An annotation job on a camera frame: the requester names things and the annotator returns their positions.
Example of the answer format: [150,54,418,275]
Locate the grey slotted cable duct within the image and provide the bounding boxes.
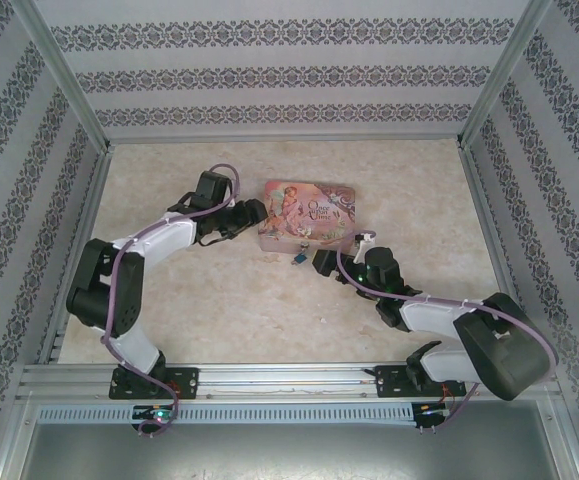
[35,402,416,426]

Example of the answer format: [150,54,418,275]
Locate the aluminium frame post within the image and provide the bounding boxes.
[456,0,556,150]
[9,0,116,154]

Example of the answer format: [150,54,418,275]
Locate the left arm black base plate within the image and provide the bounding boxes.
[107,366,201,401]

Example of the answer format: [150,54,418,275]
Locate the aluminium mounting rail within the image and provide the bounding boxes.
[17,363,563,402]

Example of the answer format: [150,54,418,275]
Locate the circuit board with orange wires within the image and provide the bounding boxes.
[416,387,463,432]

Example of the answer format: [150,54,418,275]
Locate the circuit board with green light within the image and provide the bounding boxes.
[132,405,176,422]

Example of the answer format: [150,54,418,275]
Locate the left aluminium frame post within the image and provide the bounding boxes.
[9,0,116,154]

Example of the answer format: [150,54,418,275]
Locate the right aluminium frame post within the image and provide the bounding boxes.
[456,0,556,150]

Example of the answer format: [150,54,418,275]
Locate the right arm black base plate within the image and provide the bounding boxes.
[373,364,470,400]

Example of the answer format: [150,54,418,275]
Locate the pink fairy picture tin box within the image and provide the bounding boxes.
[257,179,358,254]

